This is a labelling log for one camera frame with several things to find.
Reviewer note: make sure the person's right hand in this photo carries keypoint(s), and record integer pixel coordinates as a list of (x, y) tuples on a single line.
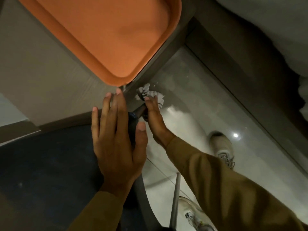
[(156, 125)]

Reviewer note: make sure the person's left hand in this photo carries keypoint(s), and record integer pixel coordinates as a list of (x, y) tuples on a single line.
[(115, 151)]

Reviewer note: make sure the person's left thumb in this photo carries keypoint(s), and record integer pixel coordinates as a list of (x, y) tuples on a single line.
[(141, 141)]

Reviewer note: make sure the person's left little finger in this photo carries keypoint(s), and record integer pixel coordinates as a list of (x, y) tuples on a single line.
[(95, 125)]

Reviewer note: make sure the person's left middle finger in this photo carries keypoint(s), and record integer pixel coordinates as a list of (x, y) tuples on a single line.
[(120, 110)]

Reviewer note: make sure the person's right fingers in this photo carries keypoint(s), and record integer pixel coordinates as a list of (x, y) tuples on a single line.
[(150, 107)]

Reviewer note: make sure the white tissue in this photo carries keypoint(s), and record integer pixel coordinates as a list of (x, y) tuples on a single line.
[(151, 92)]

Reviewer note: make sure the dark blue chair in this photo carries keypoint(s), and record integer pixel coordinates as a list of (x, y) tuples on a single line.
[(48, 170)]

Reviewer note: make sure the person's left forearm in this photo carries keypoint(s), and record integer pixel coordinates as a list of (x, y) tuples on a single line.
[(96, 214)]

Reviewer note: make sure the person's right forearm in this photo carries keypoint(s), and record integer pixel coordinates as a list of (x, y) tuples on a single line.
[(228, 190)]

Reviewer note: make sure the grey metal chair leg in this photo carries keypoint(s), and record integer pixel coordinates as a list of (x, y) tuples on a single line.
[(175, 202)]

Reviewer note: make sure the orange plastic tray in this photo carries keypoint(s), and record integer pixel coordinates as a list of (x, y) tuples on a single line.
[(110, 33)]

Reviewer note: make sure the white sneaker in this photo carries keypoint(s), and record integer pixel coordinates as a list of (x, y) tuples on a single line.
[(195, 215), (222, 147)]

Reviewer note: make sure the white bed sheet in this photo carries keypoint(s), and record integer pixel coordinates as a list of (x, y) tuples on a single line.
[(272, 24)]

